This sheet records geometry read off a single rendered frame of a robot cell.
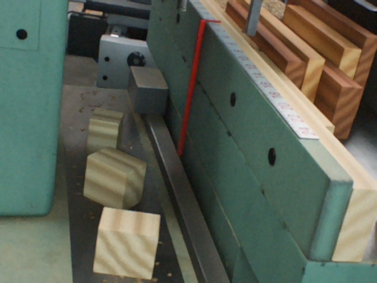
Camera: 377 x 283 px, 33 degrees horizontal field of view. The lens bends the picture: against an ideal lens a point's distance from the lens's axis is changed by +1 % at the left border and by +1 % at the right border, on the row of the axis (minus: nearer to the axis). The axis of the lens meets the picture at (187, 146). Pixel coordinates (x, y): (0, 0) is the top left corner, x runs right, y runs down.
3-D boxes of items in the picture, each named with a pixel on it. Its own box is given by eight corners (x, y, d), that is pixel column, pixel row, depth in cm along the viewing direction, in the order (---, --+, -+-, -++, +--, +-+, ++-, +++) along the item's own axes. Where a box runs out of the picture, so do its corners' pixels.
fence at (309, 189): (330, 262, 38) (355, 180, 35) (304, 261, 37) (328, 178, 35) (161, 3, 90) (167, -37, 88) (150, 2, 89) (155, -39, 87)
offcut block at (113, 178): (82, 195, 59) (87, 155, 57) (104, 184, 62) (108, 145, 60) (120, 214, 57) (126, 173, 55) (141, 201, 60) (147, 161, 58)
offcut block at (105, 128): (85, 154, 67) (89, 118, 65) (92, 141, 70) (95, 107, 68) (114, 159, 67) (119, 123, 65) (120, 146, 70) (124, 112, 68)
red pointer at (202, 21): (196, 156, 67) (221, 22, 61) (177, 155, 66) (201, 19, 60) (195, 153, 68) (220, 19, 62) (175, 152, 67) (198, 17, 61)
